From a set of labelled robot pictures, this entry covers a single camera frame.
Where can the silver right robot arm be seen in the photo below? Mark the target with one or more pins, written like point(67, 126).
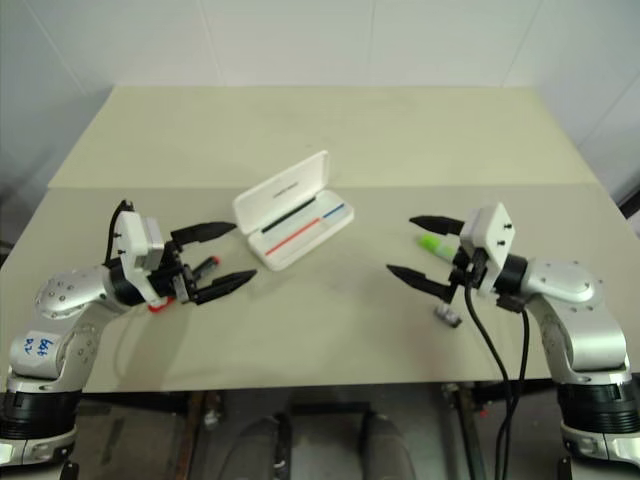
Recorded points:
point(575, 320)

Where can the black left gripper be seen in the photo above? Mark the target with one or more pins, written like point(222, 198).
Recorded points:
point(170, 277)

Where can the blue pen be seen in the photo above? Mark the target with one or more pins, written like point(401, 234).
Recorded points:
point(334, 210)

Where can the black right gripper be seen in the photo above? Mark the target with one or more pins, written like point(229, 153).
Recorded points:
point(467, 272)

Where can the dark background object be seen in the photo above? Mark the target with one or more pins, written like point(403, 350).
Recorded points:
point(631, 205)

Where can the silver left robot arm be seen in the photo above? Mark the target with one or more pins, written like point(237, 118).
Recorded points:
point(65, 295)

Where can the dark metal table frame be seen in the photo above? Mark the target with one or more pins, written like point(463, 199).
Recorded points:
point(175, 400)

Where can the black pen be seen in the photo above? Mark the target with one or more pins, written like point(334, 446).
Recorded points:
point(289, 215)

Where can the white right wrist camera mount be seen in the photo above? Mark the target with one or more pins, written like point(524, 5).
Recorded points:
point(492, 230)

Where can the green highlighter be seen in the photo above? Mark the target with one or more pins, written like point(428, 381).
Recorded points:
point(432, 243)

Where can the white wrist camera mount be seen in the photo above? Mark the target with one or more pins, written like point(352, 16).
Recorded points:
point(492, 230)
point(132, 240)

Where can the white plastic pencil case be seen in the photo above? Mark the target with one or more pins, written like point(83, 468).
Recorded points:
point(280, 195)

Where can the black marker with red cap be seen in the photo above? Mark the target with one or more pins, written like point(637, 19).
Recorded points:
point(206, 266)

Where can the red pen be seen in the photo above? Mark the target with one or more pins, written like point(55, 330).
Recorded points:
point(295, 234)

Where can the white label blue writing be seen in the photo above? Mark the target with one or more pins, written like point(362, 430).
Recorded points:
point(35, 350)

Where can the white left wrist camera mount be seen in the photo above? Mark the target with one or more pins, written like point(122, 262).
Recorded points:
point(132, 240)

